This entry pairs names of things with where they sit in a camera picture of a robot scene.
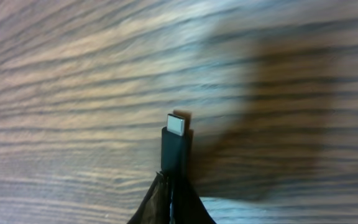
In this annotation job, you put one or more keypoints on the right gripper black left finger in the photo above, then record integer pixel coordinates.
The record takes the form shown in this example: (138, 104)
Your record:
(155, 206)

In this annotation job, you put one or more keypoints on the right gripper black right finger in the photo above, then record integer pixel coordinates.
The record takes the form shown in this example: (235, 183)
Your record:
(186, 206)

